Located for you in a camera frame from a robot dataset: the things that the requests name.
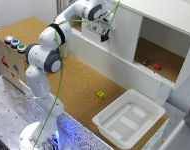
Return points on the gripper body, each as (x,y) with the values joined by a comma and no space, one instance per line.
(95,27)

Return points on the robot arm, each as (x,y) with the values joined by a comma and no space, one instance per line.
(38,80)

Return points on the white sliding door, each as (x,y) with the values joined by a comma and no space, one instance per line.
(125,36)

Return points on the white cabinet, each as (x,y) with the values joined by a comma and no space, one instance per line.
(105,68)

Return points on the yellow block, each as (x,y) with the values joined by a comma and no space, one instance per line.
(100,95)

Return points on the pink block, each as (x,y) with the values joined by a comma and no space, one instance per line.
(156,66)

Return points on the green button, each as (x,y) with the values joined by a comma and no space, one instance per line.
(21,47)

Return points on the blue button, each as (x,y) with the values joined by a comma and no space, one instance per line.
(15,42)

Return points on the red button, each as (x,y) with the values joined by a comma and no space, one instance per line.
(8,38)

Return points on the white plastic box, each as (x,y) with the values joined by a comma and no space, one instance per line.
(128,121)

